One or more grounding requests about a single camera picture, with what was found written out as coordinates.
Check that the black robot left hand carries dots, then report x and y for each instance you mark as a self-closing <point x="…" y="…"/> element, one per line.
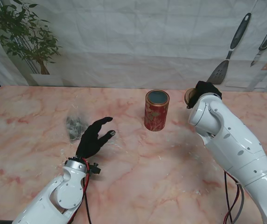
<point x="90" y="142"/>

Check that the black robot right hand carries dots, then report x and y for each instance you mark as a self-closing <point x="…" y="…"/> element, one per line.
<point x="205" y="89"/>

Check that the gold round canister lid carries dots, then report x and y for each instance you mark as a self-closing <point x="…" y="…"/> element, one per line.
<point x="189" y="95"/>

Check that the clear plastic bag of tea bags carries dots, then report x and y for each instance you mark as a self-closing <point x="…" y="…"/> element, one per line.
<point x="74" y="128"/>

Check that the red floral tea canister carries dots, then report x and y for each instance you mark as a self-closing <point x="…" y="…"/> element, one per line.
<point x="155" y="119"/>

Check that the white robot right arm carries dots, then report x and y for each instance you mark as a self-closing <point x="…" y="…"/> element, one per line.
<point x="236" y="144"/>

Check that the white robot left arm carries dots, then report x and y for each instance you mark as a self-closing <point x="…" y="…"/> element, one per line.
<point x="51" y="200"/>

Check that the black slotted spatula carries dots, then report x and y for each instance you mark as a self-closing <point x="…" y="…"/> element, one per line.
<point x="237" y="37"/>

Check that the green leafy plant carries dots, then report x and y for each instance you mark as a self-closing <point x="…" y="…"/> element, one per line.
<point x="26" y="35"/>

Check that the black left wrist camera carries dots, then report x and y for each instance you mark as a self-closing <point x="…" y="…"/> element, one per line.
<point x="95" y="168"/>

